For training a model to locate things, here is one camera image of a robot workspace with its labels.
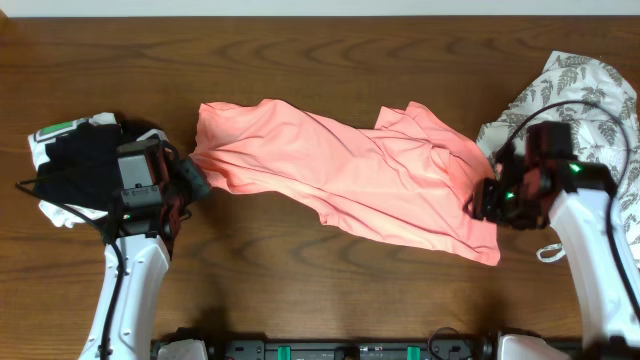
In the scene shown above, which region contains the pink t-shirt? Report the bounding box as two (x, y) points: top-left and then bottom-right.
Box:
(192, 99), (500, 266)

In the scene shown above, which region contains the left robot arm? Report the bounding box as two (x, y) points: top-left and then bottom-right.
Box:
(80, 139), (211, 359)

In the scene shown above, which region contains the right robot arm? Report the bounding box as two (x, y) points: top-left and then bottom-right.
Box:
(464, 121), (639, 359)

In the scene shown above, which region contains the white fern print cloth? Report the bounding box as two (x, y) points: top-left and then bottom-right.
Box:
(476, 51), (639, 259)

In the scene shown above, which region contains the white garment with green print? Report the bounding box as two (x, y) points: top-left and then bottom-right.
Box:
(27, 112), (169, 230)

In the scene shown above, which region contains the left black cable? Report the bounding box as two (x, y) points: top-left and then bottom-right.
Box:
(14, 172), (126, 360)

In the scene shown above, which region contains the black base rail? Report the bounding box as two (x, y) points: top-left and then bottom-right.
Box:
(149, 327), (584, 360)

